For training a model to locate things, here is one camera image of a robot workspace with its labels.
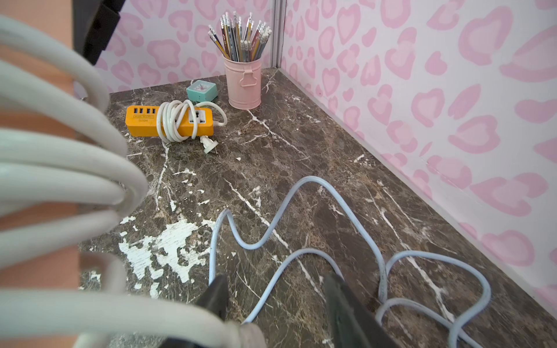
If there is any white cord of yellow strip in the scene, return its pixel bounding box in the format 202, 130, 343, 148
155, 99, 229, 155

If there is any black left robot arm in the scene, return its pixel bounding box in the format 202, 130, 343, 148
72, 0, 126, 65

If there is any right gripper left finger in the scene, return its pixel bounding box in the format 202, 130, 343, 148
159, 275, 229, 348

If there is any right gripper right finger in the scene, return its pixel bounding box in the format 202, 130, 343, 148
324, 273, 398, 348

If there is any pink power strip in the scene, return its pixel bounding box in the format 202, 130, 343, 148
1, 1, 79, 347

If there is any grey cord of blue strip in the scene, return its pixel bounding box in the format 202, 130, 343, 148
207, 175, 493, 348

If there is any small green desk clock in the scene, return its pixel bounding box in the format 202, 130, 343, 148
187, 80, 218, 102

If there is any white cord of pink strip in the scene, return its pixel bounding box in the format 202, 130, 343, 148
0, 15, 267, 348

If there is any pink pencil cup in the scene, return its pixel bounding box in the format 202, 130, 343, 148
208, 12, 273, 110

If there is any yellow power strip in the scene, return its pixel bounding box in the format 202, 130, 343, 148
125, 105, 215, 138

